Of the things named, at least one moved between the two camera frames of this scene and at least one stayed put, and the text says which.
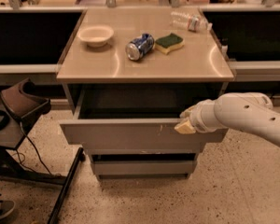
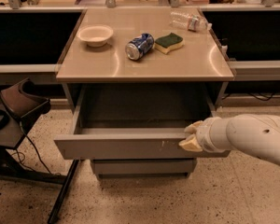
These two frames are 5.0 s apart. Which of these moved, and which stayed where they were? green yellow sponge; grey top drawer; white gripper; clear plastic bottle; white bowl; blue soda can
Moved: white gripper; grey top drawer
Stayed: green yellow sponge; blue soda can; clear plastic bottle; white bowl
